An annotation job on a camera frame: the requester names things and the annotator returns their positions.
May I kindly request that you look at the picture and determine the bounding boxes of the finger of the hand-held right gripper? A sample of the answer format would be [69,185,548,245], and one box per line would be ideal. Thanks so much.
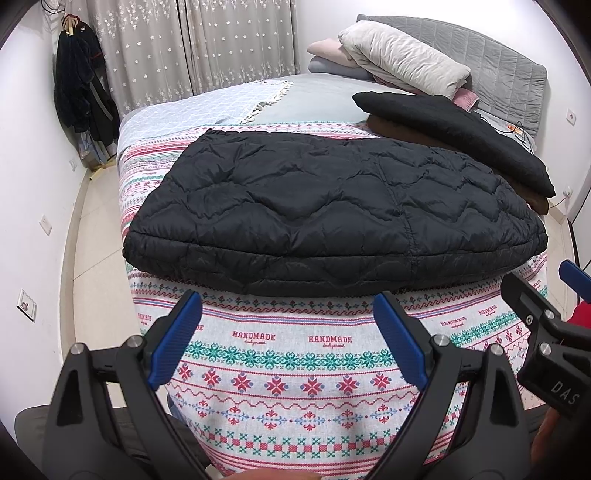
[501,273,561,344]
[558,260,591,303]

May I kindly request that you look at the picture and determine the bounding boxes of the black quilted jacket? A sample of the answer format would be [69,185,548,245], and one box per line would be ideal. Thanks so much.
[122,128,549,297]

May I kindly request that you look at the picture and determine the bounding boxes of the white folded duvet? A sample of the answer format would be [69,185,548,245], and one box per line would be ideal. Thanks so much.
[338,21,472,100]

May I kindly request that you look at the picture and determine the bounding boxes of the brown folded garment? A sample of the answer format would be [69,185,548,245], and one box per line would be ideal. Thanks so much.
[367,114,550,215]

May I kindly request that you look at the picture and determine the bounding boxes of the grey bed sheet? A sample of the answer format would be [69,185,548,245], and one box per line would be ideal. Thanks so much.
[254,73,416,125]

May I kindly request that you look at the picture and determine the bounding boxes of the clear plastic bag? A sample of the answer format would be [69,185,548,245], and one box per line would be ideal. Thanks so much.
[76,131,116,168]

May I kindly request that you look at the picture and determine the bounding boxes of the grey star-patterned curtain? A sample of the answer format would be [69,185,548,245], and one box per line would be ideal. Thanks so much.
[78,0,298,114]

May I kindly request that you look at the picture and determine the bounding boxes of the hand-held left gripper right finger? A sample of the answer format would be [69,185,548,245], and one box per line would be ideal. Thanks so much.
[369,292,532,480]

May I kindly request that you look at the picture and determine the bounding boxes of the light blue fringed blanket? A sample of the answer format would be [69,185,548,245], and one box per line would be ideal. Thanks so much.
[121,79,295,139]

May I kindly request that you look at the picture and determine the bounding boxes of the black folded garment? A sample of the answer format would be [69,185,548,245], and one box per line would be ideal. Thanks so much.
[352,91,556,197]

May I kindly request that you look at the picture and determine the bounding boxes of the person's right hand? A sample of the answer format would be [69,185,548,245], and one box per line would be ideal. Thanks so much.
[531,408,561,480]

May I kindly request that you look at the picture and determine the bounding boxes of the grey pillow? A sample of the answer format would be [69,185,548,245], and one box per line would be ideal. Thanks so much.
[308,56,376,82]

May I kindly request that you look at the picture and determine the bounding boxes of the pink pillow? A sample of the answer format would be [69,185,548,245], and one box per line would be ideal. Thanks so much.
[452,88,478,112]
[307,38,352,64]

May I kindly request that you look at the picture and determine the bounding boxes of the black cable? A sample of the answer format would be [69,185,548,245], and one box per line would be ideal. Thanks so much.
[480,115,539,154]

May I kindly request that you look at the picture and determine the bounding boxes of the black hanging clothes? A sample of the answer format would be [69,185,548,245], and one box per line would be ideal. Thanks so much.
[53,28,121,145]

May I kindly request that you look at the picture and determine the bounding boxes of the grey padded headboard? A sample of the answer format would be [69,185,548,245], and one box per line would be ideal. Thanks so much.
[355,15,549,140]

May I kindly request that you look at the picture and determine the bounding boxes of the wooden coat rack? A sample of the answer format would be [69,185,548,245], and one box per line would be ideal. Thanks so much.
[60,14,120,182]

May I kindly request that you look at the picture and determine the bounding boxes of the patterned bedspread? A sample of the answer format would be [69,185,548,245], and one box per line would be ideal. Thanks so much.
[115,121,550,472]

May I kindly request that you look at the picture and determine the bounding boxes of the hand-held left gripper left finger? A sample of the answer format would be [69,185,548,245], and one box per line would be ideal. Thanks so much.
[48,291,208,480]

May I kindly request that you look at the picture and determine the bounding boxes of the person's left hand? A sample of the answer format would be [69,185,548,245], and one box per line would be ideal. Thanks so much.
[231,468,324,480]

